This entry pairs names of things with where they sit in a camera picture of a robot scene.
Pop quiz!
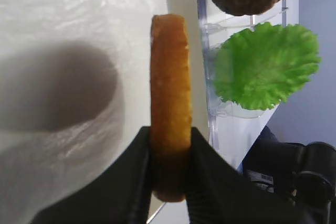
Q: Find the green lettuce leaf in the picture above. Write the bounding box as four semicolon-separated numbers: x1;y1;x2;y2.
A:
213;22;321;111

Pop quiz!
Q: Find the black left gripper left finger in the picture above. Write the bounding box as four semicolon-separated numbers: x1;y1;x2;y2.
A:
32;126;152;223

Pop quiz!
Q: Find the white square plate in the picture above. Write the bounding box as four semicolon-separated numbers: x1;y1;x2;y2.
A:
1;0;209;223

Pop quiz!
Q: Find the toasted bread slice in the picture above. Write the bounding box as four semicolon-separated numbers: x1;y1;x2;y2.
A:
149;14;192;202

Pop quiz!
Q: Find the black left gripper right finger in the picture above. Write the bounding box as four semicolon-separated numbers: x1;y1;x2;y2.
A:
185;127;314;224

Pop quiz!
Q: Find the clear acrylic food rack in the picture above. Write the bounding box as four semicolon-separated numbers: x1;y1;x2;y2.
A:
197;0;299;170

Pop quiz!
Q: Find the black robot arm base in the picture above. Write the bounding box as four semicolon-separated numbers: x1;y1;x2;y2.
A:
241;126;335;223

